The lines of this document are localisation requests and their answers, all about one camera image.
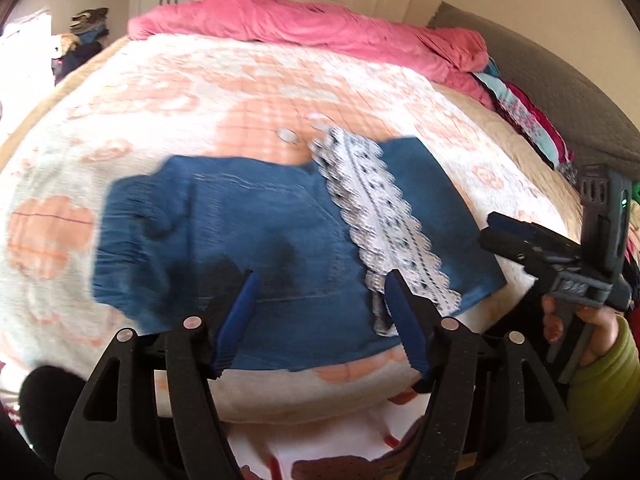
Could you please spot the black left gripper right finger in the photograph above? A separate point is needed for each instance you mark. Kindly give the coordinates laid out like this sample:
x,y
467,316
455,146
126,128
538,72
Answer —
x,y
493,412

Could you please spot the grey padded headboard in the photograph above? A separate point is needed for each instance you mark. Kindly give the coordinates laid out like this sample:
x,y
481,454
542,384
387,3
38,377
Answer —
x,y
592,125

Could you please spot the green sleeve right forearm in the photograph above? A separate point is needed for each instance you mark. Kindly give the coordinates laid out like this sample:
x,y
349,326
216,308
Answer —
x,y
603,395

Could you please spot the blue denim pants lace trim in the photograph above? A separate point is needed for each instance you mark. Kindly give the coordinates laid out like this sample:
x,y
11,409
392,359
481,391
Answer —
x,y
319,237

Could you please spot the white orange fleece blanket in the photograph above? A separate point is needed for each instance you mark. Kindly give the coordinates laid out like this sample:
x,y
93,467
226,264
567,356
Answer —
x,y
48,314

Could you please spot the pile of clothes on chair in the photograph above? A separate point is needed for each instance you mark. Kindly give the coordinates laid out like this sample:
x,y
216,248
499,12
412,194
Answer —
x,y
80,44

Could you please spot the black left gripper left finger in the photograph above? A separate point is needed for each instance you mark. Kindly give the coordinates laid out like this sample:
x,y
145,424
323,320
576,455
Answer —
x,y
147,411

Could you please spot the beige quilted bed sheet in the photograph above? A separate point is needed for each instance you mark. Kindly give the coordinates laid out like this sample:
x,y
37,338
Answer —
x,y
139,102

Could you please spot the pink duvet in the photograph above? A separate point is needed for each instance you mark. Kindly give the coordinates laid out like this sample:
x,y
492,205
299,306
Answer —
x,y
447,56

